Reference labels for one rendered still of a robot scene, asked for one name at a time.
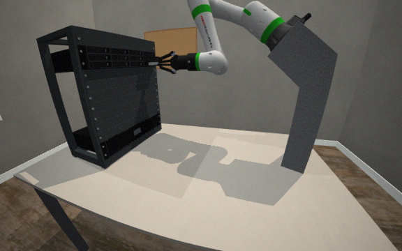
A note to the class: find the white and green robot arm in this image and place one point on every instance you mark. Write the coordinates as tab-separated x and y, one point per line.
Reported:
259	20

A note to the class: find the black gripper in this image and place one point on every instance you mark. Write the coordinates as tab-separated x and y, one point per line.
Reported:
178	62

